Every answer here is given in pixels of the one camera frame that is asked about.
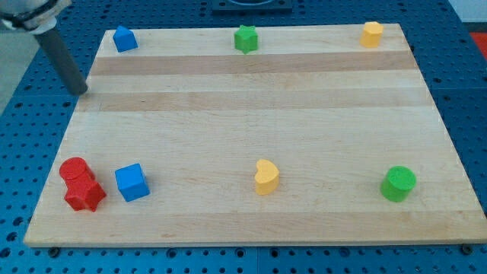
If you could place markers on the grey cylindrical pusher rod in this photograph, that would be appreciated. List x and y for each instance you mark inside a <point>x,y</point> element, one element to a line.
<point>62,61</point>

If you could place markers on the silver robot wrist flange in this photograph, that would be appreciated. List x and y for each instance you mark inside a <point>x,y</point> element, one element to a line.
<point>33,16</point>

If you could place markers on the red star block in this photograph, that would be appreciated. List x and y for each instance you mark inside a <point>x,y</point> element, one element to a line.
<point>84,194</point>

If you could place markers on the green star block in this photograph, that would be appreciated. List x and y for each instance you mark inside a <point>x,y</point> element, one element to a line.
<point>246,39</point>

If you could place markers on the red cylinder block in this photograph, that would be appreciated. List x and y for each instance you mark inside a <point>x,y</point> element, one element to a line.
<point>76,172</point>

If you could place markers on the blue cube block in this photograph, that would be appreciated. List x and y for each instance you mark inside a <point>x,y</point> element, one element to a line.
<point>131,182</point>

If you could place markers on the yellow heart block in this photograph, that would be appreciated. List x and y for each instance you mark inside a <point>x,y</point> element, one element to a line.
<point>266,177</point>

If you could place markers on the wooden board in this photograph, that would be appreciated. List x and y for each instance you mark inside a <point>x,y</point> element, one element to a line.
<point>197,114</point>

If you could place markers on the yellow hexagon block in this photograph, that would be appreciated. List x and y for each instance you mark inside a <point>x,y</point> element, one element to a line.
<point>371,34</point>

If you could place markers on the green cylinder block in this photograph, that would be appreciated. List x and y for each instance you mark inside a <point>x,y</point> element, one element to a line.
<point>398,183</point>

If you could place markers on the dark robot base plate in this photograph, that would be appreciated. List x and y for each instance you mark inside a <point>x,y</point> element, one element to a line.
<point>225,6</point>

